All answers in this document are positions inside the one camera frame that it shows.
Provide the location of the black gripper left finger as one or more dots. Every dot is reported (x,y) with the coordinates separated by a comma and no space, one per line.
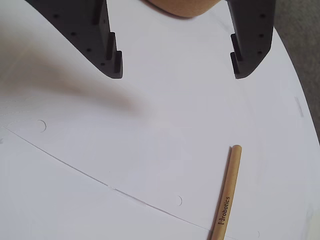
(82,32)

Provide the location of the white paper sheet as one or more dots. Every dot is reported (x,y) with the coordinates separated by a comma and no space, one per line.
(162,112)
(50,200)

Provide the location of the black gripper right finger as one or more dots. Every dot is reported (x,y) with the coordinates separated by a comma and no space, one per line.
(252,37)

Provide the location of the tan wooden pen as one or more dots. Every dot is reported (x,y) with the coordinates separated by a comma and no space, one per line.
(227,190)

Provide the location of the cork pen holder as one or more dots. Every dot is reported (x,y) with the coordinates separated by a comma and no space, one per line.
(182,10)

